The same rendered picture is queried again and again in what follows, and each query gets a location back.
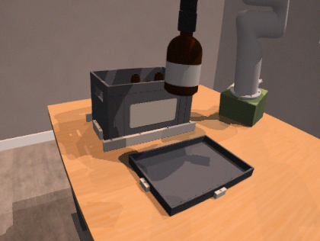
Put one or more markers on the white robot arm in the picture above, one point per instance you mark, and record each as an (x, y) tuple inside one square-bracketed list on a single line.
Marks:
[(251, 25)]

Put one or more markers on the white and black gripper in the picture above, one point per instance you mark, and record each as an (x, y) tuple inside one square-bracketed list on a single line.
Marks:
[(186, 17)]

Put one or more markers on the brown glass bottle with white label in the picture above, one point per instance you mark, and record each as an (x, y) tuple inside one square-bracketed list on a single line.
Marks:
[(183, 64)]

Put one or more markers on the dark grey crate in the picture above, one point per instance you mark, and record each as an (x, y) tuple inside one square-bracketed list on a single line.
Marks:
[(127, 108)]

